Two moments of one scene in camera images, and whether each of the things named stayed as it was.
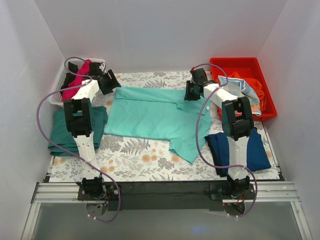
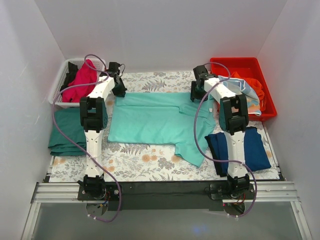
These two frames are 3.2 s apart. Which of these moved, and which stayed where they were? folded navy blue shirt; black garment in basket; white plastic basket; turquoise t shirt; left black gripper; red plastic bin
Moved: left black gripper; turquoise t shirt
Stayed: folded navy blue shirt; red plastic bin; white plastic basket; black garment in basket
